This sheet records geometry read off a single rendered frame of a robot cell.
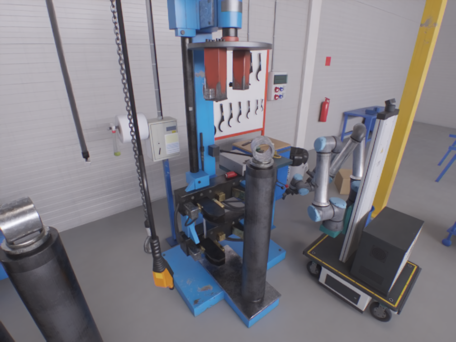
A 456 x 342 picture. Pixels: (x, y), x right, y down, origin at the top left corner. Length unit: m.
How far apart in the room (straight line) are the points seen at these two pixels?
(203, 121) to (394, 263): 1.97
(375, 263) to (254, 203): 1.23
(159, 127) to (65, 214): 2.03
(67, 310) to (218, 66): 1.49
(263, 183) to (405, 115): 2.57
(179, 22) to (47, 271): 1.63
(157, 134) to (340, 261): 2.21
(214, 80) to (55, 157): 2.52
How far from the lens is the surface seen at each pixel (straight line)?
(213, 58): 1.60
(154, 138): 2.47
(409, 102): 3.76
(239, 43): 1.54
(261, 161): 1.59
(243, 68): 1.92
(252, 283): 2.22
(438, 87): 12.09
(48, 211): 3.87
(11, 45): 3.45
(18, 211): 1.13
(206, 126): 2.22
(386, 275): 2.47
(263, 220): 1.77
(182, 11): 1.95
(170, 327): 2.52
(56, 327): 1.44
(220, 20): 1.78
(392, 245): 2.29
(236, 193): 2.30
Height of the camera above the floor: 2.12
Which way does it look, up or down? 25 degrees down
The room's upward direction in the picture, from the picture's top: straight up
